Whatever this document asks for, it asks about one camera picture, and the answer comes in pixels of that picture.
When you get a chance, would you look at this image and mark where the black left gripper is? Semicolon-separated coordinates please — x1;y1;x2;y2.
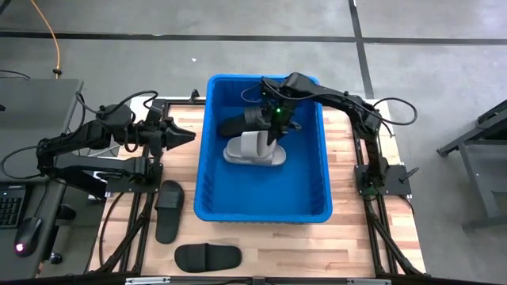
136;117;196;158

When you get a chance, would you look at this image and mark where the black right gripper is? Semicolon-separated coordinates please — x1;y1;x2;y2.
261;93;303;146

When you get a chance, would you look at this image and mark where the blue plastic bin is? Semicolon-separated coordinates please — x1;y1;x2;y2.
193;73;334;224

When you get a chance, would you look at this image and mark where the white box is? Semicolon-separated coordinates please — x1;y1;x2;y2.
87;144;120;201

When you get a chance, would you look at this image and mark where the black clamp lever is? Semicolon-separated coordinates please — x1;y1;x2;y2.
397;166;421;184

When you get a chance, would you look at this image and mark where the grey side desk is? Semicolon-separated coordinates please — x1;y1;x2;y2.
0;78;84;184

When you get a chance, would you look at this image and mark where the black computer mouse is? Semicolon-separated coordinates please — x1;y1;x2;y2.
13;216;44;259

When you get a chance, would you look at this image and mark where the black keyboard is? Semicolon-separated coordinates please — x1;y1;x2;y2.
0;184;27;230

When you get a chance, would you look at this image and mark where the black computer desk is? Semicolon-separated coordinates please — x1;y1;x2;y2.
0;180;78;283

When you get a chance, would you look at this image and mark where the dark grey metal cart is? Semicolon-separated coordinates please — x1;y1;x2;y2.
436;98;507;231

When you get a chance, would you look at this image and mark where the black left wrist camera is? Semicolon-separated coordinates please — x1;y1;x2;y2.
147;97;169;122

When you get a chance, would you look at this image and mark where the black hanging cable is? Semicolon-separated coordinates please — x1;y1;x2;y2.
97;191;128;267

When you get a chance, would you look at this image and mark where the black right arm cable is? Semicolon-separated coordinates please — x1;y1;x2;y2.
371;97;419;127

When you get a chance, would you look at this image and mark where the orange cable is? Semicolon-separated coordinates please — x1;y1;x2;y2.
29;0;63;78

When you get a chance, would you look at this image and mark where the silver metal bracket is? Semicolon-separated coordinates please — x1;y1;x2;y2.
346;278;392;285
124;276;172;285

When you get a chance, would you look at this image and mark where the black aluminium table frame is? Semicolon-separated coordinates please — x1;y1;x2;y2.
89;97;428;285

